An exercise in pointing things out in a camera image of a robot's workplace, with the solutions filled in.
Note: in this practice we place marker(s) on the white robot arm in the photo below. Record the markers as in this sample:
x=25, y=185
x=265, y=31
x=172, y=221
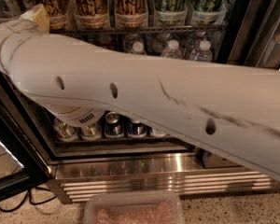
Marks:
x=229, y=110

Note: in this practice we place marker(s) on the blue pepsi can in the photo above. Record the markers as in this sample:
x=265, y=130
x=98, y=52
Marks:
x=114, y=127
x=136, y=129

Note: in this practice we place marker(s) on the clear plastic bin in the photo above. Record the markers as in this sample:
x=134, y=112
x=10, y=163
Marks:
x=136, y=207

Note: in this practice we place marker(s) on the right blue Pepsi can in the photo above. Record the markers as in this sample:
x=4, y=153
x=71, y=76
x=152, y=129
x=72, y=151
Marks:
x=136, y=129

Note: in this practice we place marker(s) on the yellow foam padded gripper finger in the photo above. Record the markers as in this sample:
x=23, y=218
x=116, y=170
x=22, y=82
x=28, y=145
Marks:
x=38, y=15

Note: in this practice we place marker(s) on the left blue Pepsi can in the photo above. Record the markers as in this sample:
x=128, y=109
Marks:
x=114, y=127

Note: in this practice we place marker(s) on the right gold LaCroix can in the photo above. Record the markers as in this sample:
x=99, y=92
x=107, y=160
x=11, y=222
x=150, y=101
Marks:
x=131, y=13

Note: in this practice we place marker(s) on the gold lacroix can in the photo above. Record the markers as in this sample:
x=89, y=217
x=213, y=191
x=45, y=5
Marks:
x=91, y=14
x=131, y=13
x=57, y=11

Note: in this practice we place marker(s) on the open black fridge door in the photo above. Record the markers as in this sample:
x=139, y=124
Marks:
x=21, y=168

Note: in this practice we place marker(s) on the left brown tea bottle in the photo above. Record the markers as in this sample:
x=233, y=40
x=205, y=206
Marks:
x=157, y=133

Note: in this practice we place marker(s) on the left green LaCroix can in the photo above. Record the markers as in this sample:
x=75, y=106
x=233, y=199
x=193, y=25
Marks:
x=169, y=12

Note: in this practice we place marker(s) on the left water bottle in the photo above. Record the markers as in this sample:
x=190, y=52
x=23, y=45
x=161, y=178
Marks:
x=138, y=48

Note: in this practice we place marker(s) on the middle water bottle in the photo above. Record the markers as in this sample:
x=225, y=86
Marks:
x=172, y=50

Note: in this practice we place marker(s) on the right water bottle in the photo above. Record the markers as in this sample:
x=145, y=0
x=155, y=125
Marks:
x=202, y=53

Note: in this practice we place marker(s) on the middle gold LaCroix can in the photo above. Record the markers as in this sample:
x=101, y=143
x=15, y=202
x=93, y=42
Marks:
x=91, y=14

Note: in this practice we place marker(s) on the stainless steel display fridge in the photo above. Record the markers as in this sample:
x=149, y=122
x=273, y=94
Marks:
x=83, y=168

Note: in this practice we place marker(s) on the water bottle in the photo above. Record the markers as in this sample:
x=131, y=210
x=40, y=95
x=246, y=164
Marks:
x=202, y=53
x=138, y=48
x=172, y=50

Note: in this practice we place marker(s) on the left gold LaCroix can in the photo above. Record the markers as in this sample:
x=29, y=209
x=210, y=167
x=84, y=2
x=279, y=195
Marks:
x=57, y=11

